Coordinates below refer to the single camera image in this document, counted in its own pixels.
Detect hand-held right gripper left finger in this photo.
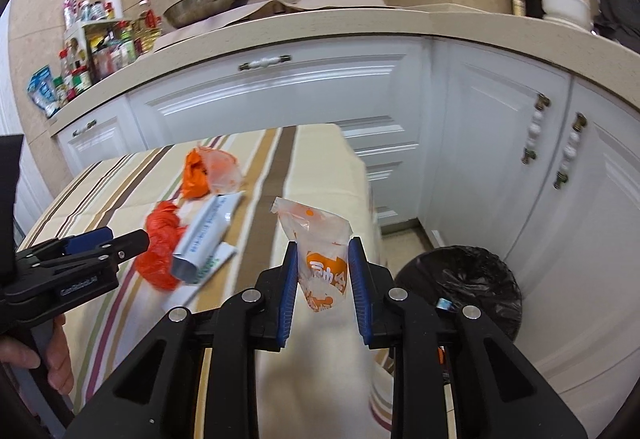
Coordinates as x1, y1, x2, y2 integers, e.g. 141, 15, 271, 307
65, 241, 301, 439

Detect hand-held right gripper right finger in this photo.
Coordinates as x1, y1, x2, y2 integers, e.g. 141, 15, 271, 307
348, 236, 588, 439

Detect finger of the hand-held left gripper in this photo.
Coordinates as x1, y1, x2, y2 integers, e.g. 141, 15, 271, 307
30, 229, 150, 273
17, 227, 114, 264

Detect red-orange plastic bag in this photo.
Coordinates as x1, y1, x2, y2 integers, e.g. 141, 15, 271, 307
136, 200, 189, 291

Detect clear bag with orange print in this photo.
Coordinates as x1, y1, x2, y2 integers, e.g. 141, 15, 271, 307
271, 196, 351, 314

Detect bin with black liner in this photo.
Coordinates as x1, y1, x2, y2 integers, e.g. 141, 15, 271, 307
392, 244, 523, 346

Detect person's left hand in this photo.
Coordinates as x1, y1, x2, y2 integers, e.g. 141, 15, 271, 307
0, 315, 76, 392

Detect white paper wrapper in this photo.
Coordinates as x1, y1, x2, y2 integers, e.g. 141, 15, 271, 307
162, 243, 237, 312

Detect long white blue carton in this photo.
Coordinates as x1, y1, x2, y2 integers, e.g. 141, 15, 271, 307
171, 192, 245, 285

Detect orange plastic bag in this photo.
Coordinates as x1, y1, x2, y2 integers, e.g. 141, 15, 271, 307
181, 146, 217, 200

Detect translucent orange-dotted plastic bag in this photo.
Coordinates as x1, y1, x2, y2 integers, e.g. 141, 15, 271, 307
200, 149, 244, 196

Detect striped tablecloth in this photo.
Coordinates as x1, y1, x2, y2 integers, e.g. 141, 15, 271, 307
17, 122, 396, 439

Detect blue snack packets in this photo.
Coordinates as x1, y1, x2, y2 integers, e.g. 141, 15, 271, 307
27, 66, 62, 119

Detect group of condiment bottles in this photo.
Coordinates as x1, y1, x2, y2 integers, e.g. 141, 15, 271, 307
52, 0, 162, 106

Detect white kitchen cabinet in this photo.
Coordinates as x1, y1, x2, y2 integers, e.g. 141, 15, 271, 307
52, 32, 640, 402

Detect white spice rack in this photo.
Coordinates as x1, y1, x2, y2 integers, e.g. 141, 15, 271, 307
64, 19, 133, 70

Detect metal wok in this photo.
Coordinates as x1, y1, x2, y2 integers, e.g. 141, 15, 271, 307
162, 0, 252, 30

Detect white bronze drawer handle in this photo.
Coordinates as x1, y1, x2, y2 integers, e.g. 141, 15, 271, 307
239, 55, 292, 71

